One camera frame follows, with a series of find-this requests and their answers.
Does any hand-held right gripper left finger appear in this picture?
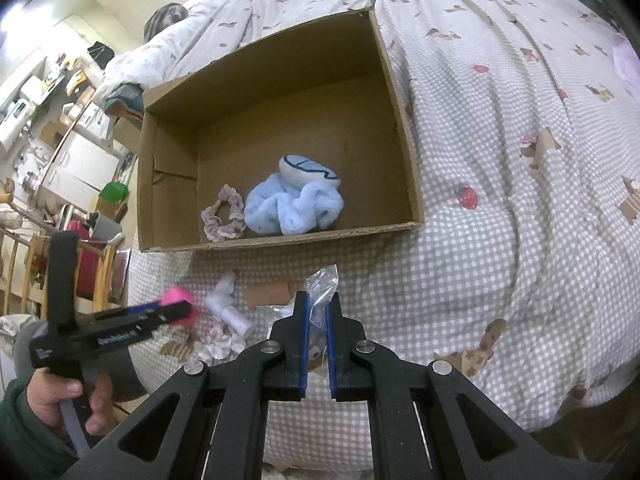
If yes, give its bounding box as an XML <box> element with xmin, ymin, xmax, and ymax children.
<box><xmin>60</xmin><ymin>290</ymin><xmax>312</xmax><ymax>480</ymax></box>

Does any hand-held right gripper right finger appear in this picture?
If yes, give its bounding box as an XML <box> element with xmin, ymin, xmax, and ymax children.
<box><xmin>325</xmin><ymin>293</ymin><xmax>609</xmax><ymax>480</ymax></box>

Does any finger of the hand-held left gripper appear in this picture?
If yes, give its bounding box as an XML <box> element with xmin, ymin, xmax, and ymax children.
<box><xmin>80</xmin><ymin>301</ymin><xmax>165</xmax><ymax>325</ymax></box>
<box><xmin>134</xmin><ymin>301</ymin><xmax>195</xmax><ymax>335</ymax></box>

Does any pink ball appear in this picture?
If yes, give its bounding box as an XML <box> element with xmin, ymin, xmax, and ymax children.
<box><xmin>161</xmin><ymin>287</ymin><xmax>197</xmax><ymax>326</ymax></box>

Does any clear plastic bag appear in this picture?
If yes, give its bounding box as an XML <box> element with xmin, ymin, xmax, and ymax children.
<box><xmin>260</xmin><ymin>263</ymin><xmax>342</xmax><ymax>362</ymax></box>

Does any brown cardboard box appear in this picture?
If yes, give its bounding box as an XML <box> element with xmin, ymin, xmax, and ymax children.
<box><xmin>136</xmin><ymin>0</ymin><xmax>426</xmax><ymax>253</ymax></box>

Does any person's left forearm green sleeve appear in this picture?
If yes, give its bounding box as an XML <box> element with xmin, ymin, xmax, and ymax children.
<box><xmin>0</xmin><ymin>377</ymin><xmax>82</xmax><ymax>480</ymax></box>

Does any person's left hand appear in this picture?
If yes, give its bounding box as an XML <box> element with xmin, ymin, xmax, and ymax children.
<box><xmin>25</xmin><ymin>372</ymin><xmax>116</xmax><ymax>442</ymax></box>

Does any red bag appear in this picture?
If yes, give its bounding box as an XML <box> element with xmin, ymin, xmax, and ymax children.
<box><xmin>65</xmin><ymin>219</ymin><xmax>110</xmax><ymax>302</ymax></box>

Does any wooden chair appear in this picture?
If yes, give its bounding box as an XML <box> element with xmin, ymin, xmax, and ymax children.
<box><xmin>0</xmin><ymin>224</ymin><xmax>123</xmax><ymax>317</ymax></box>

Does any white small bottle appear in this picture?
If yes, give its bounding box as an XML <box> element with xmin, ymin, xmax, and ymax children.
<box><xmin>204</xmin><ymin>270</ymin><xmax>238</xmax><ymax>319</ymax></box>

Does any pink white ruffled scrunchie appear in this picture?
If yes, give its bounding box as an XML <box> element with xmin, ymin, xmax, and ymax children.
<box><xmin>200</xmin><ymin>184</ymin><xmax>247</xmax><ymax>242</ymax></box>
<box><xmin>191</xmin><ymin>324</ymin><xmax>247</xmax><ymax>362</ymax></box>

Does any white rolled sock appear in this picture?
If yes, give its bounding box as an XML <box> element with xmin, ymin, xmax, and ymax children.
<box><xmin>221</xmin><ymin>305</ymin><xmax>254</xmax><ymax>339</ymax></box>

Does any green plastic container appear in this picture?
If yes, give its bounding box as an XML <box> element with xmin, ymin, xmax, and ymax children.
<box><xmin>97</xmin><ymin>182</ymin><xmax>129</xmax><ymax>207</ymax></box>

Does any white cabinet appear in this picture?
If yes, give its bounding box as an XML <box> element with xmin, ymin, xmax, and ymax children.
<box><xmin>39</xmin><ymin>120</ymin><xmax>123</xmax><ymax>207</ymax></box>

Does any light blue plush toy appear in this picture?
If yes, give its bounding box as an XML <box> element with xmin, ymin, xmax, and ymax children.
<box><xmin>243</xmin><ymin>154</ymin><xmax>346</xmax><ymax>237</ymax></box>

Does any teal cloth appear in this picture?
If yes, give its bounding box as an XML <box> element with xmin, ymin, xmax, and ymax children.
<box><xmin>102</xmin><ymin>81</ymin><xmax>147</xmax><ymax>122</ymax></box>

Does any checked printed bedsheet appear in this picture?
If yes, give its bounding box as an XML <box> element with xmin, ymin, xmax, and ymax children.
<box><xmin>95</xmin><ymin>0</ymin><xmax>640</xmax><ymax>472</ymax></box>

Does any black hanging bag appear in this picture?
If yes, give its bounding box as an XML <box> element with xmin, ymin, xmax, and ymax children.
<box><xmin>87</xmin><ymin>41</ymin><xmax>115</xmax><ymax>69</ymax></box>

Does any white floral duvet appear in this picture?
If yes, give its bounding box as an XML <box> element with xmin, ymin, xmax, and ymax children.
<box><xmin>94</xmin><ymin>0</ymin><xmax>247</xmax><ymax>107</ymax></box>

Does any grey pillow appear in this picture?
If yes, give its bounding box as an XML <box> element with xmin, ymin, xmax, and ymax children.
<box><xmin>144</xmin><ymin>2</ymin><xmax>190</xmax><ymax>43</ymax></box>

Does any lilac cloth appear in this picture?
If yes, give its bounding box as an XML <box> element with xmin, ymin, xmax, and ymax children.
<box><xmin>611</xmin><ymin>34</ymin><xmax>640</xmax><ymax>103</ymax></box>

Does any grey strap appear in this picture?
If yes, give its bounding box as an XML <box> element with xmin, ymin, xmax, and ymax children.
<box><xmin>59</xmin><ymin>399</ymin><xmax>92</xmax><ymax>458</ymax></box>

